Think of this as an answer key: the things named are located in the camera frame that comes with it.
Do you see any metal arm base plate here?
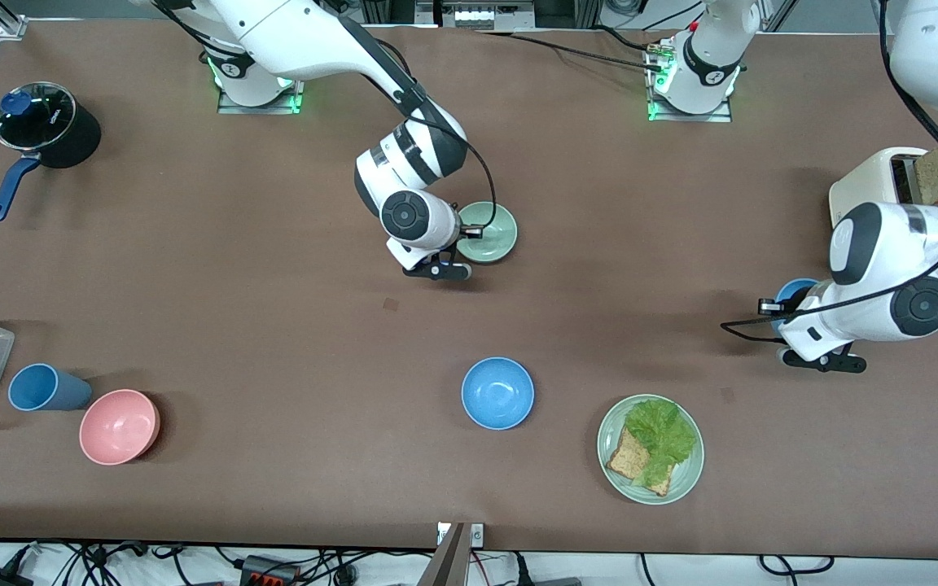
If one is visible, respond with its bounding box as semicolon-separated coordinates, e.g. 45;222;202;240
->
647;37;734;124
217;49;307;116

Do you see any light green bowl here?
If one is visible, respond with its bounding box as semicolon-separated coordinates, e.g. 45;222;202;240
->
456;201;519;265

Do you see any small metal bracket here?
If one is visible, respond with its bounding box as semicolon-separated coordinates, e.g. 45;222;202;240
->
436;523;485;547

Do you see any light green plate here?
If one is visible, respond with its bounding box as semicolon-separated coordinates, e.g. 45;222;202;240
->
597;394;705;505

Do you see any grey camera pole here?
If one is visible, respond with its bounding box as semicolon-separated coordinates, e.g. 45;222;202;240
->
416;523;467;586

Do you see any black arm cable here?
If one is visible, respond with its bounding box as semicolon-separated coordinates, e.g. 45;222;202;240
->
151;0;499;238
719;0;938;344

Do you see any black pot with glass lid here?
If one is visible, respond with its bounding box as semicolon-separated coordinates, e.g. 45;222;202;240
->
0;81;103;223

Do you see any blue bowl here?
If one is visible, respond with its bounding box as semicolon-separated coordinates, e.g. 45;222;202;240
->
461;356;536;431
774;278;822;339

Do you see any white electronics box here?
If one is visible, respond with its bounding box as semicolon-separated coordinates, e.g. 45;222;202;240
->
439;0;520;30

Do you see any cream white toaster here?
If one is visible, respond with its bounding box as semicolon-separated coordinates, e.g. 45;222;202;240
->
829;146;938;230

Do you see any blue cup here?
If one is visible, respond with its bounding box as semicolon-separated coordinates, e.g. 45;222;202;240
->
8;363;93;413

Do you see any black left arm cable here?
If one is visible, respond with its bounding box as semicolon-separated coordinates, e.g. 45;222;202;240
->
719;0;938;344

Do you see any black braided cable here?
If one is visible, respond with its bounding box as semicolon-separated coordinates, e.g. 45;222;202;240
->
476;29;667;74

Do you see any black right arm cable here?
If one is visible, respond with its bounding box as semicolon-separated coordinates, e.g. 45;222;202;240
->
151;0;499;238

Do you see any green lettuce leaf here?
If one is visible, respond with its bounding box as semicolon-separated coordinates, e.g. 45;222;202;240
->
625;398;697;487

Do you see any brown bread slice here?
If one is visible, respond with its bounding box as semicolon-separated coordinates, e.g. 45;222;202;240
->
606;426;673;497
915;147;938;207

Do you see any black orange power strip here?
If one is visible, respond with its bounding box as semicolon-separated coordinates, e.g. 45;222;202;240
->
239;555;301;586

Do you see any pink bowl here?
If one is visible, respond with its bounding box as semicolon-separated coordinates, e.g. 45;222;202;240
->
79;389;161;466

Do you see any black looped floor cable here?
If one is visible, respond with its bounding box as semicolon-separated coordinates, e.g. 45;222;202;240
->
757;554;835;575

